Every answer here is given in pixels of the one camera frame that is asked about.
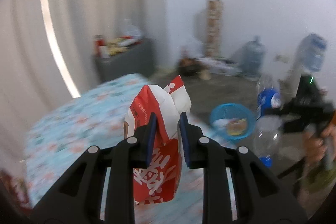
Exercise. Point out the large blue water jug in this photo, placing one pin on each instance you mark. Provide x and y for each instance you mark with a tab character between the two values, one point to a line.
252	56

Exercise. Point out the white plastic shopping bag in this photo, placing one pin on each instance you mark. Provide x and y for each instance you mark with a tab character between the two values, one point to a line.
194	48

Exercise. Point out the grey cabinet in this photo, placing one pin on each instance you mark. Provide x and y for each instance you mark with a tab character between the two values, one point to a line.
126	64

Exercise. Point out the blue plastic wastebasket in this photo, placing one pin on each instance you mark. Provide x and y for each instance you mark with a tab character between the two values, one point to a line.
233	138

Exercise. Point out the tall patterned box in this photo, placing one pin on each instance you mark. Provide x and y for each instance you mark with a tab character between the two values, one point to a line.
214	27

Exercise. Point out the blue translucent jug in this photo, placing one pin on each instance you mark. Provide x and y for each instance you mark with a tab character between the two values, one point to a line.
312	52

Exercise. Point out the printed floor cloth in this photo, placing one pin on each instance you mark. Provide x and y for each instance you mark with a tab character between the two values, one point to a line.
223	65

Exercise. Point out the red printed bag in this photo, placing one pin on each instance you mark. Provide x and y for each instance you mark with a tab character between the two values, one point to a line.
13	190

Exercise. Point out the small white bottle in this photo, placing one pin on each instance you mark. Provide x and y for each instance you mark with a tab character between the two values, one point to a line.
105	52

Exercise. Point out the translucent plastic bag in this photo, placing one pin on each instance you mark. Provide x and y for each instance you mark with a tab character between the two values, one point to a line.
132	29

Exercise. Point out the cream curtain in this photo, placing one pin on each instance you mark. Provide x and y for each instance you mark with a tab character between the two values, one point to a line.
92	3

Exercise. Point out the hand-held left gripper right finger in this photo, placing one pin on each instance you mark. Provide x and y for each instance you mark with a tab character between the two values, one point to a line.
183	142

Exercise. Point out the black stand leg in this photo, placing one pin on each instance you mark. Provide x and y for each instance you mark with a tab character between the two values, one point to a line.
290	170

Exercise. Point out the white appliance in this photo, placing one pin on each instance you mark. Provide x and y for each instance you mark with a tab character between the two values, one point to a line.
299	77

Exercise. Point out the red and white paper bag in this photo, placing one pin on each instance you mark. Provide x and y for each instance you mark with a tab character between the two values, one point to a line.
162	113

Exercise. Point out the floral light blue blanket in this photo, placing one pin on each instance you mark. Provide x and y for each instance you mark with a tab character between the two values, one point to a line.
78	121

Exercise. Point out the white tissue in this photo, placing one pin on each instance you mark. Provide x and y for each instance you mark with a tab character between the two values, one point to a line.
220	123

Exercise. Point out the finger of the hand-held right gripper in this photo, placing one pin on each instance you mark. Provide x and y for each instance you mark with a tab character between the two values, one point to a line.
275	111

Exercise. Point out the person's olive trousers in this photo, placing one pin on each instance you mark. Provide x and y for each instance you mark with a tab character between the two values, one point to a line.
320	179

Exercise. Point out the pile of snack packets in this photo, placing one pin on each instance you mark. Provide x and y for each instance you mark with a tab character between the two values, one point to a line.
120	45

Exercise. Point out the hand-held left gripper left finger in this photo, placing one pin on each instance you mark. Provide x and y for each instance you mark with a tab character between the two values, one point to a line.
151	140

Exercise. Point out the small cardboard piece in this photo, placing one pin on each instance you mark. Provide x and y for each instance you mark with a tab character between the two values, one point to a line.
206	75

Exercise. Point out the clear bottle with blue label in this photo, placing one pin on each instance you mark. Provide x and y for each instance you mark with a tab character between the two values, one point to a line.
266	134

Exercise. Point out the person's right hand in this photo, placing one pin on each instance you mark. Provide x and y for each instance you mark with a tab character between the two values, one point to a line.
313	146

